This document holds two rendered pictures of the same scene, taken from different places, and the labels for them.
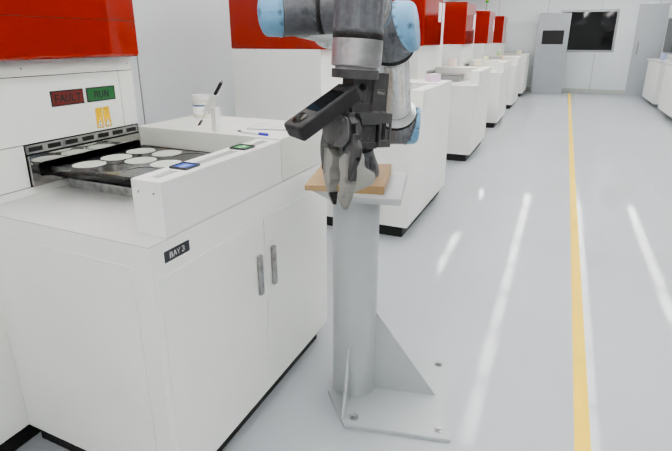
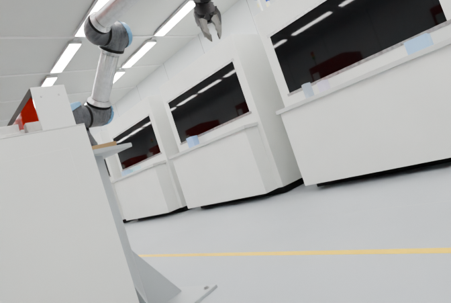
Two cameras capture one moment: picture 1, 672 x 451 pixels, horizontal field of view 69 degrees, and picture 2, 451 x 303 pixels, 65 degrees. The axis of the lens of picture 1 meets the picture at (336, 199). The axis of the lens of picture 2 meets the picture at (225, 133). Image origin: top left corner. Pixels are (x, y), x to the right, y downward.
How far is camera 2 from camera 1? 1.40 m
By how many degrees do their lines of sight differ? 69
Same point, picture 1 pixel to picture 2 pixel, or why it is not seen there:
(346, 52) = not seen: outside the picture
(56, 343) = not seen: outside the picture
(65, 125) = not seen: outside the picture
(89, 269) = (11, 175)
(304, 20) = not seen: outside the picture
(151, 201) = (57, 101)
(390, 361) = (150, 283)
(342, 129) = (209, 5)
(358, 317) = (127, 248)
